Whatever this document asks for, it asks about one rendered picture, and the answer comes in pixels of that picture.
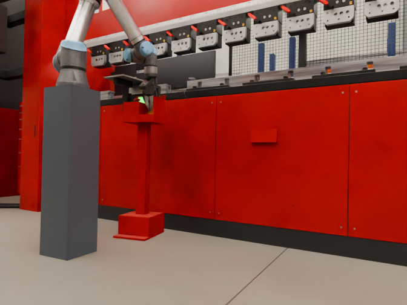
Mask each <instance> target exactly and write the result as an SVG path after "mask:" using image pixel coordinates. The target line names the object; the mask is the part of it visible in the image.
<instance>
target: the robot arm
mask: <svg viewBox="0 0 407 305"><path fill-rule="evenodd" d="M104 1H106V3H107V4H108V6H109V7H110V9H111V11H112V12H113V14H114V16H115V17H116V19H117V21H118V22H119V24H120V25H121V27H122V29H123V30H124V32H125V34H126V35H127V37H128V38H129V40H130V42H131V43H132V45H133V47H134V48H133V49H130V48H126V49H125V50H124V60H125V61H126V62H130V63H139V64H144V74H145V77H147V78H146V79H145V80H144V81H143V82H142V83H141V84H140V85H139V89H140V90H143V91H142V98H143V100H144V102H145V104H146V106H147V108H148V110H149V111H152V109H153V96H156V97H157V95H160V86H158V85H157V51H156V49H155V48H154V47H153V44H152V43H151V42H149V41H146V40H145V38H144V36H143V34H142V33H141V31H140V29H139V27H138V26H137V24H136V23H135V21H134V19H133V17H132V16H131V14H130V12H129V11H128V9H127V8H126V6H125V4H124V2H123V0H104ZM101 2H102V0H79V4H78V7H77V9H76V12H75V14H74V17H73V20H72V22H71V25H70V28H69V30H68V33H67V36H66V38H65V40H62V41H61V43H60V45H59V48H58V50H57V53H56V54H55V56H54V57H53V66H54V68H55V70H56V71H58V72H59V77H58V79H57V82H56V86H61V85H71V84H72V85H76V86H79V87H84V88H88V89H90V86H89V84H88V79H87V75H86V70H87V46H86V44H85V43H84V40H85V37H86V35H87V31H88V29H89V26H90V23H91V20H92V18H93V15H94V12H95V10H97V9H99V7H100V5H101ZM149 96H151V97H149Z"/></svg>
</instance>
